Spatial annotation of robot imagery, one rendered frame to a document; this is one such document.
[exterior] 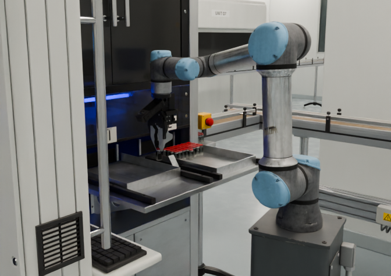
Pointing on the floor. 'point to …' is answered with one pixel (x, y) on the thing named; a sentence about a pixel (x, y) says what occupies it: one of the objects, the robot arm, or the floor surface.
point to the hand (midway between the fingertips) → (157, 147)
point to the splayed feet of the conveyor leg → (212, 271)
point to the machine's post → (187, 134)
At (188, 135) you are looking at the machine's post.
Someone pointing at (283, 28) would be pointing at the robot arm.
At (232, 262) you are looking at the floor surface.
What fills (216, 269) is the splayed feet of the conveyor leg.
